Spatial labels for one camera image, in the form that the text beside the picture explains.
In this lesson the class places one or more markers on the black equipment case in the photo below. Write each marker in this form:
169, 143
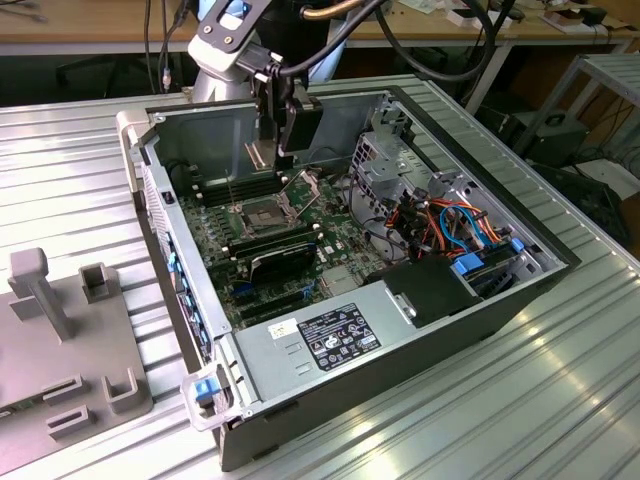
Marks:
557, 137

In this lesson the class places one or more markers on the small blue plastic clip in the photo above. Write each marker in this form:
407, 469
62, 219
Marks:
516, 246

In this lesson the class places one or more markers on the hard disk in blue carrier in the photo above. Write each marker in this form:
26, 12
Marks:
467, 262

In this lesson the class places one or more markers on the black expansion slot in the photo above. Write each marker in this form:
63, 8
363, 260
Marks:
275, 311
270, 300

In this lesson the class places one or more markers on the black RAM stick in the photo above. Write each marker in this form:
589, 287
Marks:
240, 252

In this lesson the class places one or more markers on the white papers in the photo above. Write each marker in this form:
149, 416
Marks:
425, 5

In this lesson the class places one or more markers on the silver metal drive cage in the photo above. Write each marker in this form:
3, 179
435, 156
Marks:
390, 170

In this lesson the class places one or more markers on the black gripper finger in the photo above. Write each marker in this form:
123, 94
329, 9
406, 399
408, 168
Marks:
265, 110
286, 90

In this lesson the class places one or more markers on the white sheet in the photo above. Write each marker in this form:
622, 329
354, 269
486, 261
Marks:
620, 180

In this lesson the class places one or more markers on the grey plastic parts rack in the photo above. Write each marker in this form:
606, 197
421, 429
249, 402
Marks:
60, 360

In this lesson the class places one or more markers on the blue expansion slot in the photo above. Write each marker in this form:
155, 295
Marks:
244, 288

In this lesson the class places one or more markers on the white box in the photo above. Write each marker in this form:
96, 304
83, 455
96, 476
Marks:
492, 20

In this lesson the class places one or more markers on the silver metal bay bracket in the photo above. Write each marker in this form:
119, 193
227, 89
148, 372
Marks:
460, 187

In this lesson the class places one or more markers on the blue case latch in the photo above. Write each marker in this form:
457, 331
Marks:
203, 391

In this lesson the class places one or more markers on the black bag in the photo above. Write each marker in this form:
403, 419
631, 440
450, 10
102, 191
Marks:
590, 200

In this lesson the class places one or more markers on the silver square CPU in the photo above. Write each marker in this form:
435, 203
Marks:
262, 157

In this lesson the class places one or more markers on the dark grey PC case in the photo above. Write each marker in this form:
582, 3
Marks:
350, 400

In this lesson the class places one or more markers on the CPU socket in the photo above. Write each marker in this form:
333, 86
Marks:
262, 218

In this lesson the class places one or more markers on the small black device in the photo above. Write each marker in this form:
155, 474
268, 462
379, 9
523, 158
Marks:
596, 16

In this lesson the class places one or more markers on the green motherboard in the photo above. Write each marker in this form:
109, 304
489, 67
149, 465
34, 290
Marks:
345, 240

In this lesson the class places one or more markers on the black plastic drive cover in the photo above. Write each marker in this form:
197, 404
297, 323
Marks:
430, 290

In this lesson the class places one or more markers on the grey power supply unit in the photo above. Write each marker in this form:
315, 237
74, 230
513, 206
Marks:
270, 360

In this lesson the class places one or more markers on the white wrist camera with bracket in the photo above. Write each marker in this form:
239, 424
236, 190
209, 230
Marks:
215, 55

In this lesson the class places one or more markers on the silver chipset heatsink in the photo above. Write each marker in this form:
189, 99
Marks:
340, 280

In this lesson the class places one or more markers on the black graphics card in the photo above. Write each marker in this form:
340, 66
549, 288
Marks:
280, 265

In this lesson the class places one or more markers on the brown cardboard box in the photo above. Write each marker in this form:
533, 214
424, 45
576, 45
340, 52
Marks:
562, 20

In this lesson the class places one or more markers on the wooden desk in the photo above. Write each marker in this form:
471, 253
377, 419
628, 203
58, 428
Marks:
75, 25

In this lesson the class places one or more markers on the grey metal shelf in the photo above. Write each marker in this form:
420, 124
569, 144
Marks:
615, 75

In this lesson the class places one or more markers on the black RAM slot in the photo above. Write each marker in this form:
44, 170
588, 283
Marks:
240, 194
225, 184

